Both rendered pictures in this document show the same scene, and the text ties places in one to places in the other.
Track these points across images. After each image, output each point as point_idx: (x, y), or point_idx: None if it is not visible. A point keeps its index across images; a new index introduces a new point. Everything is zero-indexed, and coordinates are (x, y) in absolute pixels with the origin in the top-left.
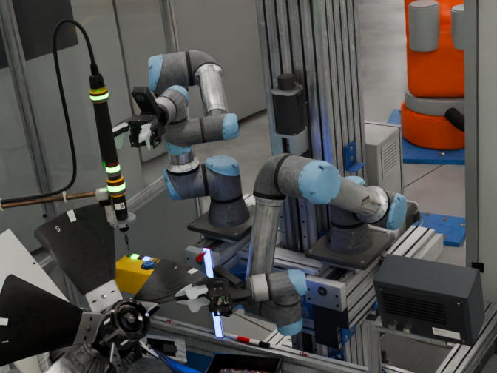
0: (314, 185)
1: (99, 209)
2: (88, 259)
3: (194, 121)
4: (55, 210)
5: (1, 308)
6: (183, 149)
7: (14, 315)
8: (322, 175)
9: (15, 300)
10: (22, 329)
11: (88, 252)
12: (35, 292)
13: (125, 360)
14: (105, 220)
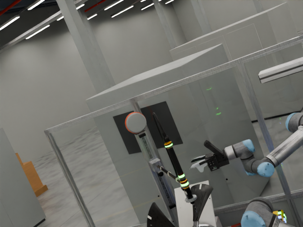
0: (242, 225)
1: (208, 188)
2: (196, 207)
3: (251, 161)
4: (281, 173)
5: (149, 213)
6: (248, 173)
7: (153, 217)
8: (247, 222)
9: (153, 212)
10: (156, 224)
11: (197, 205)
12: (159, 212)
13: None
14: (207, 194)
